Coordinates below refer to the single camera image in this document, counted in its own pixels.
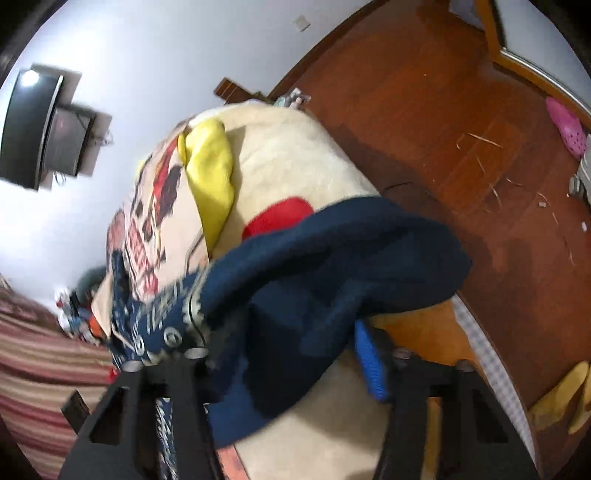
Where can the cluttered pile on green box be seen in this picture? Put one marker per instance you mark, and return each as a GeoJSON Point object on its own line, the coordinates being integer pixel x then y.
{"type": "Point", "coordinates": [75, 317]}

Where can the printed bed cover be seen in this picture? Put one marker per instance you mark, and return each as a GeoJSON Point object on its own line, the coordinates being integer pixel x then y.
{"type": "Point", "coordinates": [334, 431]}

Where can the navy patterned garment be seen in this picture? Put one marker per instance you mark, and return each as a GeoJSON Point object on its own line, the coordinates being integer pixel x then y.
{"type": "Point", "coordinates": [275, 312]}

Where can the yellow slipper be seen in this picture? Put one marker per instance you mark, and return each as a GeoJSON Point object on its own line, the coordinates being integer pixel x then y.
{"type": "Point", "coordinates": [551, 408]}

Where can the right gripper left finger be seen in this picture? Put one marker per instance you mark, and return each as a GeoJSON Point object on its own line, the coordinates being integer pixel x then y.
{"type": "Point", "coordinates": [119, 439]}

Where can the striped red beige curtain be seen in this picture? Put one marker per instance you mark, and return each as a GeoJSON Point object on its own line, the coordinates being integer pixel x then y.
{"type": "Point", "coordinates": [40, 369]}

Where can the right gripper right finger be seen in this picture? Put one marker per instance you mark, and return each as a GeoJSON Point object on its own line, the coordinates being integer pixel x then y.
{"type": "Point", "coordinates": [477, 440]}

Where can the red plush toy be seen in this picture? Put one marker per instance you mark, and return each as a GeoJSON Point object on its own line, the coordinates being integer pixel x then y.
{"type": "Point", "coordinates": [282, 215]}

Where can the wall mounted black television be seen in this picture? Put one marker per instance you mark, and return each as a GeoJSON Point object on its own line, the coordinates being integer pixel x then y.
{"type": "Point", "coordinates": [27, 121]}

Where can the pink clog shoe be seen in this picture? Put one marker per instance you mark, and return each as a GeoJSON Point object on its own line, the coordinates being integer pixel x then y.
{"type": "Point", "coordinates": [568, 126]}

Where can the small dark wall screen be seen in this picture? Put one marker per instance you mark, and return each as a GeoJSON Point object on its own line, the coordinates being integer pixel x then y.
{"type": "Point", "coordinates": [68, 135]}

